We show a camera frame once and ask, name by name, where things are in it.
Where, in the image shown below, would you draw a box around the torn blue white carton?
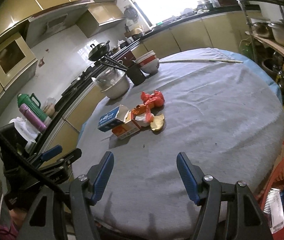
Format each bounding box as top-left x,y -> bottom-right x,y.
263,188 -> 284,234

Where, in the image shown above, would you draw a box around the blue toothpaste box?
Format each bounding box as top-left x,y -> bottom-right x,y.
98,105 -> 130,132

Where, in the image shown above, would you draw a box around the white orange cardboard box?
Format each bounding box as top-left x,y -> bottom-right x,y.
112,105 -> 150,140

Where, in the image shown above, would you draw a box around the yellow fruit peel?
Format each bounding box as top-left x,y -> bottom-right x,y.
150,114 -> 165,132

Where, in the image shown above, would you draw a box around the red plastic bag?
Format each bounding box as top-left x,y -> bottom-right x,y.
140,90 -> 165,109

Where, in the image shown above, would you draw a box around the white electric kettle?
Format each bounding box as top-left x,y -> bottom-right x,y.
9,117 -> 40,153

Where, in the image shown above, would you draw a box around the purple thermos bottle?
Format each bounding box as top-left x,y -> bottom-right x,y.
19,103 -> 47,133

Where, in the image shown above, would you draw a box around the green thermos jug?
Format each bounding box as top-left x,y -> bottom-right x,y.
17,93 -> 48,122

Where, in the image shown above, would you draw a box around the grey tablecloth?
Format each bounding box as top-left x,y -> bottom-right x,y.
73,48 -> 284,239

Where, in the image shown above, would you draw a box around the black wok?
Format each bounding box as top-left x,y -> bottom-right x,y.
88,40 -> 110,61

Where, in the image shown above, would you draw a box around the black chopstick holder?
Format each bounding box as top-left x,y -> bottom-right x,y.
126,63 -> 146,86

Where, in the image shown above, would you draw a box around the stacked red white bowls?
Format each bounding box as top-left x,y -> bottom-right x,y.
135,51 -> 159,74

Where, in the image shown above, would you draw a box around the long white stick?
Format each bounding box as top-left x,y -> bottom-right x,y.
160,59 -> 243,63

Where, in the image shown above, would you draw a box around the metal storage shelf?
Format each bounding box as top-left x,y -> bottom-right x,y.
235,0 -> 284,140

